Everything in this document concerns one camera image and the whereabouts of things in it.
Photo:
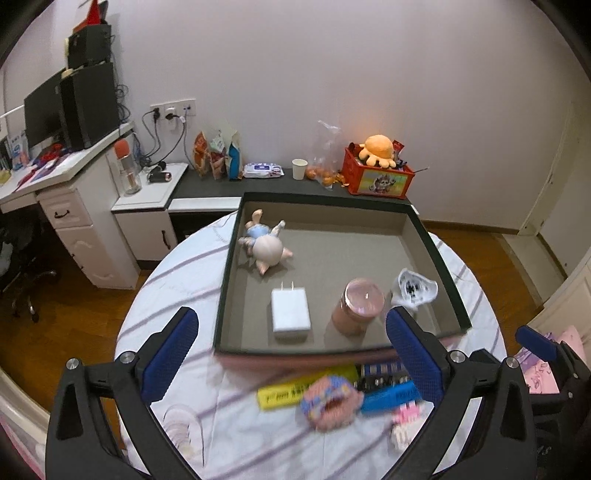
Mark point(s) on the dark shallow cardboard tray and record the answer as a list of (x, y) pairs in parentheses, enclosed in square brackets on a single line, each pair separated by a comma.
[(332, 249)]

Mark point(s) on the red storage crate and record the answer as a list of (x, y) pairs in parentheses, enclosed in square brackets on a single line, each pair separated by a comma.
[(378, 182)]

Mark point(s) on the wet wipes pack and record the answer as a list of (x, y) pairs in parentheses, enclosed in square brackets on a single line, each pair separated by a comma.
[(262, 170)]

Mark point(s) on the red stationery pile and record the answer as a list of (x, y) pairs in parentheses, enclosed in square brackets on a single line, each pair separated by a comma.
[(46, 157)]

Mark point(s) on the blue and white snack bag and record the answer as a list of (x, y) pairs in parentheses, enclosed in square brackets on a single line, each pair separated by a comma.
[(234, 159)]

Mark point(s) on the white drawer unit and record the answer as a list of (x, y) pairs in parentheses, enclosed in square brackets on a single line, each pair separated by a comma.
[(78, 240)]

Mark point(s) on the dark-topped low cabinet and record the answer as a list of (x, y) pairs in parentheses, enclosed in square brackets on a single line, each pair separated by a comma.
[(277, 184)]

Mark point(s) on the black office chair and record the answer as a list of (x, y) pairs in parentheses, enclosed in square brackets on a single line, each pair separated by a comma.
[(23, 272)]

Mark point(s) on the yellow box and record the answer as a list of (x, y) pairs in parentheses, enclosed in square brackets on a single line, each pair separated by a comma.
[(281, 397)]

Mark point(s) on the small pink white block toy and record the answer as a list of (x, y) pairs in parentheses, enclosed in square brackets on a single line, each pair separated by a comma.
[(406, 417)]

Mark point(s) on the black decorated hairband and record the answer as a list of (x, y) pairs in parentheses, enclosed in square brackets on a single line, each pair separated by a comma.
[(378, 376)]

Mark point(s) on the white desk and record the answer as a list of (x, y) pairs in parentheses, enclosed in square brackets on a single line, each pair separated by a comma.
[(78, 164)]

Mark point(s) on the pink printed blanket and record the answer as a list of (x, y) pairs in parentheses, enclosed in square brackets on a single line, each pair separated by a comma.
[(538, 376)]

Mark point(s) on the white small cabinet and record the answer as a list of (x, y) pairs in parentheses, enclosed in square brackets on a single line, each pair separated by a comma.
[(143, 230)]

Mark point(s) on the blue white carton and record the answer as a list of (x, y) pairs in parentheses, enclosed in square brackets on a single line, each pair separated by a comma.
[(18, 150)]

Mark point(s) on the black cylindrical device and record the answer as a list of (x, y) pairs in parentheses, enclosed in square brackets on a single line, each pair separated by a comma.
[(159, 176)]

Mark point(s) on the clear bottle with red cap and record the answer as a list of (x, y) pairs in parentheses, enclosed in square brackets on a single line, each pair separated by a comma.
[(127, 175)]

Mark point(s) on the clear plastic bag of oranges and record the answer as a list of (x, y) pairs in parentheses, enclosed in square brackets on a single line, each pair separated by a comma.
[(323, 175)]

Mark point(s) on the pink and blue block toy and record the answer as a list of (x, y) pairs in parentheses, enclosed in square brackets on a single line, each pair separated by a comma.
[(330, 401)]

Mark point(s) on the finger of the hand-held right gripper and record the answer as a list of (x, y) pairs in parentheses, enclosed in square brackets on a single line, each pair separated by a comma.
[(535, 342)]

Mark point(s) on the rose gold jar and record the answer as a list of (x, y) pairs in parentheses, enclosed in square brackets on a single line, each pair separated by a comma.
[(358, 304)]

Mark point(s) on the pig figurine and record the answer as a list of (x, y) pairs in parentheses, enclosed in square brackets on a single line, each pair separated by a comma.
[(268, 249)]

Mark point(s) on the orange octopus plush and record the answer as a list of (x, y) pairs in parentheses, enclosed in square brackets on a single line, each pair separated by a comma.
[(378, 147)]

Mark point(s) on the green and red snack bag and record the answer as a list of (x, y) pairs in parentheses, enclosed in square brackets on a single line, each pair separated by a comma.
[(218, 161)]

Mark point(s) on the red snack packet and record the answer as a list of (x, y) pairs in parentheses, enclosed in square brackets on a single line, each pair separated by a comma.
[(398, 147)]

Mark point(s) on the black box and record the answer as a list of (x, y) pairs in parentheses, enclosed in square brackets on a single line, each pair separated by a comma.
[(90, 44)]

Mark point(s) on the red paper item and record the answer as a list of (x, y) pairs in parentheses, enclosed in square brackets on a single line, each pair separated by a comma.
[(94, 14)]

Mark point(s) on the black computer tower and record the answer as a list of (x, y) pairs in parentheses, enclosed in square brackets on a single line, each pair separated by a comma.
[(90, 106)]

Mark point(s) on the white wardrobe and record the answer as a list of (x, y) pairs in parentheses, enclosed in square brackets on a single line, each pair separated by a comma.
[(572, 295)]

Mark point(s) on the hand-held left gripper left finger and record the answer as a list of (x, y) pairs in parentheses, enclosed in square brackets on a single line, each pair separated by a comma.
[(168, 360)]

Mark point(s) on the blue box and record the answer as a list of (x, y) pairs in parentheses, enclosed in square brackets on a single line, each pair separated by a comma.
[(388, 399)]

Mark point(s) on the white door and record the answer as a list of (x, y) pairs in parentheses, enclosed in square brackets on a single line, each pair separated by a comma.
[(554, 194)]

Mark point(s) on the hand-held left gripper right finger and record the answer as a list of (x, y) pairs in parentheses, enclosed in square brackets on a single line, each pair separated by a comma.
[(415, 360)]

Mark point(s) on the white paper cup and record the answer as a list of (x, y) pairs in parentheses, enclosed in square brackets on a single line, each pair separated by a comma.
[(300, 170)]

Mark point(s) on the black monitor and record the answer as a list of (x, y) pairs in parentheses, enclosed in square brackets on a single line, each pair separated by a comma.
[(41, 110)]

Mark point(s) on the white charger adapter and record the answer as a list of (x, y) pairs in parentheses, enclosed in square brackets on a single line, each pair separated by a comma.
[(290, 311)]

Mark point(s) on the white wall outlet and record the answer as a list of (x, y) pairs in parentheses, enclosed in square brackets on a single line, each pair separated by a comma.
[(184, 108)]

